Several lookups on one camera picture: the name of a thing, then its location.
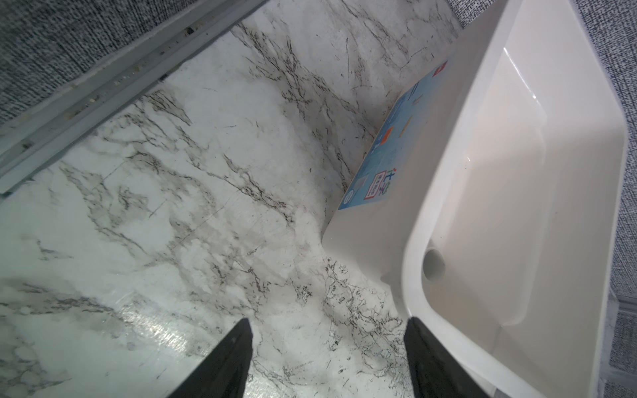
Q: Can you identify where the white plastic bin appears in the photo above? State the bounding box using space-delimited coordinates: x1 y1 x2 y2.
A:
322 1 629 397

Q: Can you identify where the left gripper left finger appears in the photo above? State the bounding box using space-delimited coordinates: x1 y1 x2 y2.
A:
169 318 253 398

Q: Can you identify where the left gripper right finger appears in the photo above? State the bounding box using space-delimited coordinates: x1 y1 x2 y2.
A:
403 317 488 398

